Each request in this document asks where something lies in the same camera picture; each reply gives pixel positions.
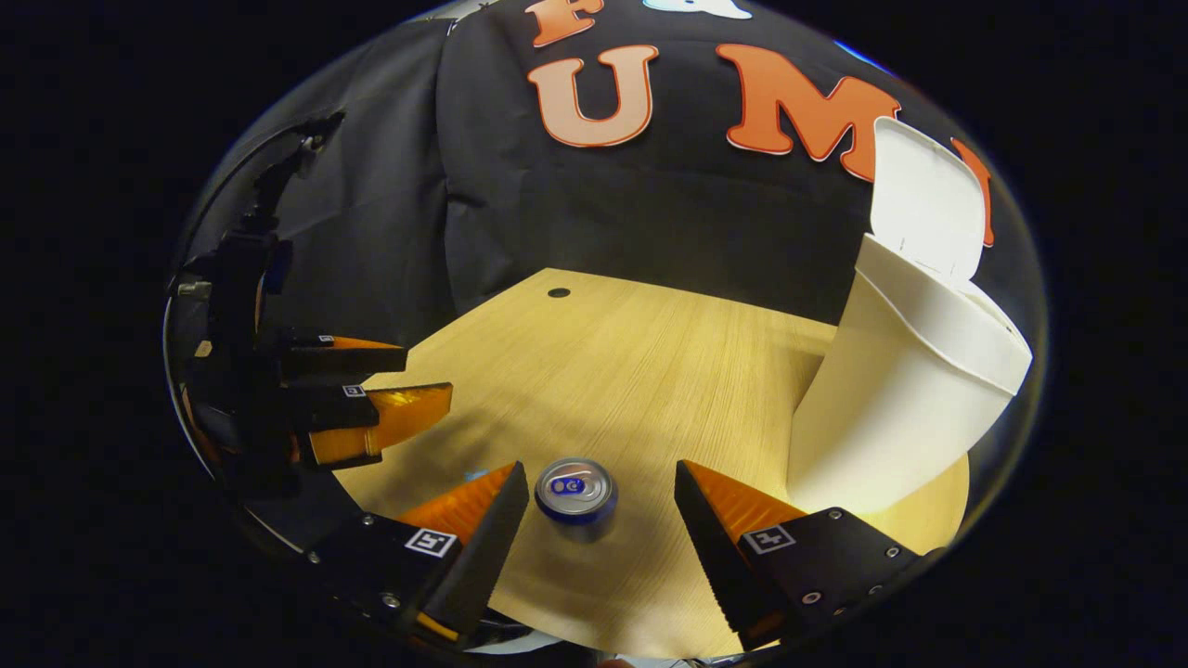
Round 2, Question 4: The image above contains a white desktop garbage bin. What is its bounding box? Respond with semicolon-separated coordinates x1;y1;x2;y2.
787;116;1034;517

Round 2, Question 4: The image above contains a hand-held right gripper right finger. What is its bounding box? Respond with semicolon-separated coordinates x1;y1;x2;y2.
673;459;946;653

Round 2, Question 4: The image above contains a silver blue pop can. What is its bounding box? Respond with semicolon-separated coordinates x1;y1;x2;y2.
535;456;619;528

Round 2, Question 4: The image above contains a wooden desktop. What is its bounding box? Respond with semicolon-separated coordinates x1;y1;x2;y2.
332;267;971;660

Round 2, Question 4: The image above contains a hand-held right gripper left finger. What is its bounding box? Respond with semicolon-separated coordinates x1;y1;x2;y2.
304;461;531;646

